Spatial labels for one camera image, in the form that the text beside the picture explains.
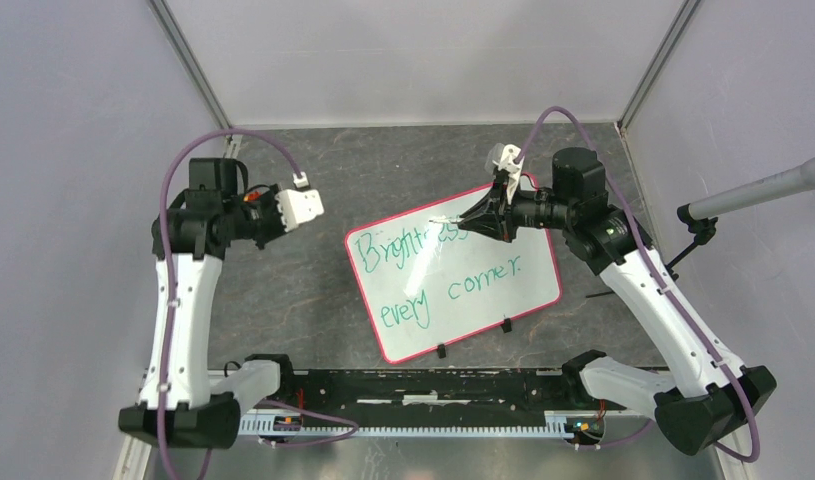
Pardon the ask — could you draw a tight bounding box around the pink framed whiteboard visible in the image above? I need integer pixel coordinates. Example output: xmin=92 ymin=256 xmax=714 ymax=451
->
xmin=344 ymin=185 xmax=562 ymax=364

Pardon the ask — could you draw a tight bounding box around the black microphone tripod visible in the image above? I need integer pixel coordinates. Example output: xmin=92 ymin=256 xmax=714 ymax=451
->
xmin=564 ymin=210 xmax=719 ymax=280

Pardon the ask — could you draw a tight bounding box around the grey microphone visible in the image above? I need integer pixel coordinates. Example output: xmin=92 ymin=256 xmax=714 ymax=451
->
xmin=676 ymin=157 xmax=815 ymax=225

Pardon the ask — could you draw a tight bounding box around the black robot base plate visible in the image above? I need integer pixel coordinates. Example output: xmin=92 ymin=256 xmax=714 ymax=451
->
xmin=270 ymin=368 xmax=618 ymax=428

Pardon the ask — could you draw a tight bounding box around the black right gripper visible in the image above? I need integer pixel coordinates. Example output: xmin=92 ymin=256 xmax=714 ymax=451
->
xmin=459 ymin=173 xmax=576 ymax=242

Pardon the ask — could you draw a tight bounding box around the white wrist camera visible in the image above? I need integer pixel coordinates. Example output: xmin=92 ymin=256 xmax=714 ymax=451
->
xmin=276 ymin=172 xmax=325 ymax=232
xmin=485 ymin=143 xmax=523 ymax=204

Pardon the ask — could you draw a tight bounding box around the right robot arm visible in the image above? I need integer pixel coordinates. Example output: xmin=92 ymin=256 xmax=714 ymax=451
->
xmin=456 ymin=144 xmax=777 ymax=455

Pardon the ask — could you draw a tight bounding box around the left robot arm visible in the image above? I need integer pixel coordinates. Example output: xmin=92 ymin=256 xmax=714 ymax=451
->
xmin=118 ymin=158 xmax=297 ymax=449

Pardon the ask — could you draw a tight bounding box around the white slotted cable duct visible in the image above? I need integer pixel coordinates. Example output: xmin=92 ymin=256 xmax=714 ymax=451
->
xmin=238 ymin=412 xmax=573 ymax=439

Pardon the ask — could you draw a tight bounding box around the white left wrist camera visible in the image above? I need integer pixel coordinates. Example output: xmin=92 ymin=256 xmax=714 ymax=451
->
xmin=276 ymin=172 xmax=325 ymax=232

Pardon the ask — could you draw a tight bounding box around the aluminium front frame rail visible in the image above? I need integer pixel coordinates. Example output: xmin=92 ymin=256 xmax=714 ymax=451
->
xmin=132 ymin=369 xmax=736 ymax=417

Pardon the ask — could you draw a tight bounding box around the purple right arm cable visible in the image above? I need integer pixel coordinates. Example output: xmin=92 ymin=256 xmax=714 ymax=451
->
xmin=516 ymin=105 xmax=762 ymax=464

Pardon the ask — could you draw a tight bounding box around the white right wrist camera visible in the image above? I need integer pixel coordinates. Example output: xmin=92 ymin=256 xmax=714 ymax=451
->
xmin=485 ymin=143 xmax=523 ymax=204

